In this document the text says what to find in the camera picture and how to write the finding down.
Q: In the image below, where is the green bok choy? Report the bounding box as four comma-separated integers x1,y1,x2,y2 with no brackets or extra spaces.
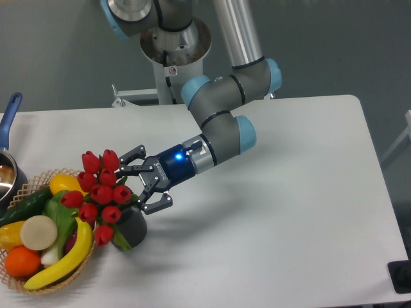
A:
41,190,77,268

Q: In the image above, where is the yellow lemon squash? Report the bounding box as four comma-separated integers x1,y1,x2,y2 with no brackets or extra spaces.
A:
49,174,87,196

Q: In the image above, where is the yellow bell pepper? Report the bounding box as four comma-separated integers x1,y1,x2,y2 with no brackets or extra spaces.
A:
1,221,25,251

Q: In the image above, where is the yellow banana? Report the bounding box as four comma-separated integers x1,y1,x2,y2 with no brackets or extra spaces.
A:
24,218,93,291

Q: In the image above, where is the beige round disc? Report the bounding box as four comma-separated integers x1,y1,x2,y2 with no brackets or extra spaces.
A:
20,215,58,251

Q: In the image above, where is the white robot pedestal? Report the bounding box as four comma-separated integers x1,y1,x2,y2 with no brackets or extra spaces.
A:
115,15,282,110

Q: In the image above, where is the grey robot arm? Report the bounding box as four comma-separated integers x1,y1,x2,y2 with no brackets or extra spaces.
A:
100,1,282,214

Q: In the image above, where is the green cucumber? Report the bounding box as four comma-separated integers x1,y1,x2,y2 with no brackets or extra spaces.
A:
1,186,53,227

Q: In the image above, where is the blue handled saucepan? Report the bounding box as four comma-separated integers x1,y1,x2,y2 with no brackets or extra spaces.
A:
1,92,27,217

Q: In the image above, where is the orange fruit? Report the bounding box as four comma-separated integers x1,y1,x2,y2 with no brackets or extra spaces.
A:
4,246,41,277

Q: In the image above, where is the dark red vegetable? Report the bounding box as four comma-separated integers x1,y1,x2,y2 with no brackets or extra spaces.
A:
64,231,77,255

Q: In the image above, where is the white frame at right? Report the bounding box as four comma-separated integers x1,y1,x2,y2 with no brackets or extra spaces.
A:
380,110,410,169

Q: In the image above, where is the black device at edge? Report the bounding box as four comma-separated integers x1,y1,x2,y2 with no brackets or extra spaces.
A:
387,260,410,294

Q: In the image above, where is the red tulip bouquet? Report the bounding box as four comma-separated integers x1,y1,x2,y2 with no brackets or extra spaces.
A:
60,150,138,250

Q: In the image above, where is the woven wicker basket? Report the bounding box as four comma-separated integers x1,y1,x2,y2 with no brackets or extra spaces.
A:
1,168,96,296

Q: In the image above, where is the dark grey ribbed vase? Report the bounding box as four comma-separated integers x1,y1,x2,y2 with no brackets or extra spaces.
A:
112,206,147,251

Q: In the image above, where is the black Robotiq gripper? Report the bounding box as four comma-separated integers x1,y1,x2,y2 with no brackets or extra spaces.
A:
115,144,195,215

